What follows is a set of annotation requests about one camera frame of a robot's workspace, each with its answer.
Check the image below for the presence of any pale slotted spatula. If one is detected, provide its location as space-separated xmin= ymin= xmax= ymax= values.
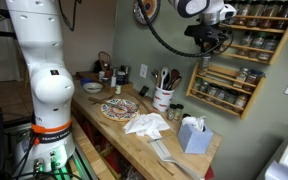
xmin=149 ymin=139 xmax=205 ymax=180

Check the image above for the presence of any white ceramic bowl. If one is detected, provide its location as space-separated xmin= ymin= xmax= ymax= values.
xmin=82 ymin=81 xmax=104 ymax=94

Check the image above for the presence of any glass spice jar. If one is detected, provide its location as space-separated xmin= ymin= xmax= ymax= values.
xmin=259 ymin=0 xmax=283 ymax=29
xmin=237 ymin=0 xmax=253 ymax=27
xmin=223 ymin=89 xmax=239 ymax=108
xmin=205 ymin=83 xmax=219 ymax=102
xmin=257 ymin=35 xmax=281 ymax=63
xmin=238 ymin=32 xmax=254 ymax=56
xmin=273 ymin=0 xmax=288 ymax=30
xmin=198 ymin=66 xmax=209 ymax=78
xmin=197 ymin=81 xmax=211 ymax=98
xmin=249 ymin=33 xmax=268 ymax=59
xmin=192 ymin=78 xmax=204 ymax=96
xmin=243 ymin=69 xmax=264 ymax=93
xmin=247 ymin=0 xmax=268 ymax=28
xmin=213 ymin=87 xmax=228 ymax=105
xmin=233 ymin=93 xmax=250 ymax=113
xmin=233 ymin=67 xmax=251 ymax=89
xmin=218 ymin=42 xmax=233 ymax=53

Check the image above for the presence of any crumpled white cloth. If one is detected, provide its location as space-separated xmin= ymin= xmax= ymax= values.
xmin=122 ymin=112 xmax=171 ymax=140

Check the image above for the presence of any white shaker blue label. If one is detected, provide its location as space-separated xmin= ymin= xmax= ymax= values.
xmin=110 ymin=74 xmax=118 ymax=89

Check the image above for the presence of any aluminium extrusion frame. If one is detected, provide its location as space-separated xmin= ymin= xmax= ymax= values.
xmin=58 ymin=146 xmax=100 ymax=180

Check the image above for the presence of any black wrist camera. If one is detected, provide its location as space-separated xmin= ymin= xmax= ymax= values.
xmin=183 ymin=25 xmax=202 ymax=38

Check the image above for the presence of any blue plastic bowl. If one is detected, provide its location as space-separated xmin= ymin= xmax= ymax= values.
xmin=79 ymin=77 xmax=93 ymax=86

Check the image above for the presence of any dark wooden spoon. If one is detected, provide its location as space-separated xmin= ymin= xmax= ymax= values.
xmin=171 ymin=75 xmax=183 ymax=91

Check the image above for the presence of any metal ladle wooden handle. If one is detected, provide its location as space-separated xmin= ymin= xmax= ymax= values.
xmin=88 ymin=95 xmax=133 ymax=113

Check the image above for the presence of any flat wooden spatula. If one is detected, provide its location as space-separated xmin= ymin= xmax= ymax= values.
xmin=155 ymin=68 xmax=163 ymax=88

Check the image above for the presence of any white tissue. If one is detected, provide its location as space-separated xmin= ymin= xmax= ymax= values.
xmin=181 ymin=115 xmax=207 ymax=133

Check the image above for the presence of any gray spice bottle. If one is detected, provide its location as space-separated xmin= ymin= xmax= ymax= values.
xmin=201 ymin=53 xmax=212 ymax=70

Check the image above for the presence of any small white-lid spice bottle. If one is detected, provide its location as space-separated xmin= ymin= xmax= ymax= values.
xmin=114 ymin=84 xmax=123 ymax=96

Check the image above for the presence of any wooden robot platform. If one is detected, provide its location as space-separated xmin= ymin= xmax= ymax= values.
xmin=71 ymin=116 xmax=117 ymax=180

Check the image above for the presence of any black kitchen timer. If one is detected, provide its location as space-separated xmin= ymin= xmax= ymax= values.
xmin=138 ymin=85 xmax=150 ymax=98

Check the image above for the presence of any decorative painted wall plate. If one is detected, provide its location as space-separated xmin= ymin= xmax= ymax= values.
xmin=132 ymin=0 xmax=162 ymax=27

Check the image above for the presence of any red-lid spice bottle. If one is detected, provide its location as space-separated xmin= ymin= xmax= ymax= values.
xmin=104 ymin=69 xmax=114 ymax=81

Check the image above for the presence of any metal kitchen utensil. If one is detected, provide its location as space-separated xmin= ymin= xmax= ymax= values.
xmin=147 ymin=68 xmax=159 ymax=83

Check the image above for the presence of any white crock with red fish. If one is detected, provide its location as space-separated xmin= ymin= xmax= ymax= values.
xmin=151 ymin=84 xmax=176 ymax=113

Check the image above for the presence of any white slotted spoon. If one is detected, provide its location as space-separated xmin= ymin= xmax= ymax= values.
xmin=159 ymin=67 xmax=170 ymax=90

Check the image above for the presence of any light wooden spoon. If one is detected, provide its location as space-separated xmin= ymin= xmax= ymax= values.
xmin=169 ymin=68 xmax=181 ymax=88

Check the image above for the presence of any dark glass bottle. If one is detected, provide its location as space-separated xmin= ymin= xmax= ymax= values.
xmin=93 ymin=59 xmax=102 ymax=74

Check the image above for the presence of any blue tissue box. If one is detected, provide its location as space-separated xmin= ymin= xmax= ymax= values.
xmin=177 ymin=123 xmax=215 ymax=155

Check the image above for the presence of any black cable bundle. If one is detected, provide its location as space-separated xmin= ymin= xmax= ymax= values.
xmin=0 ymin=99 xmax=85 ymax=180

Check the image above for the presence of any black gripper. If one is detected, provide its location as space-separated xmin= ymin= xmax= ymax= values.
xmin=197 ymin=23 xmax=231 ymax=56

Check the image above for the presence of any colourful painted ceramic plate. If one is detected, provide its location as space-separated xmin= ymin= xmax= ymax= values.
xmin=100 ymin=98 xmax=140 ymax=123

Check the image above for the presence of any white wall outlet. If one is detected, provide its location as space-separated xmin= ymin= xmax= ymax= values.
xmin=139 ymin=63 xmax=149 ymax=79

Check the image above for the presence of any red hanging towel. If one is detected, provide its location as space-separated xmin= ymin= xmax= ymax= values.
xmin=204 ymin=166 xmax=216 ymax=180

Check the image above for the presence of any wooden wall spice rack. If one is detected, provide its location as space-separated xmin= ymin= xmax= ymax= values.
xmin=185 ymin=59 xmax=267 ymax=121
xmin=199 ymin=2 xmax=288 ymax=66

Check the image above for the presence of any black corrugated cable conduit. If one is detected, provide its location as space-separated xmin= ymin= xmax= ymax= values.
xmin=136 ymin=0 xmax=233 ymax=58

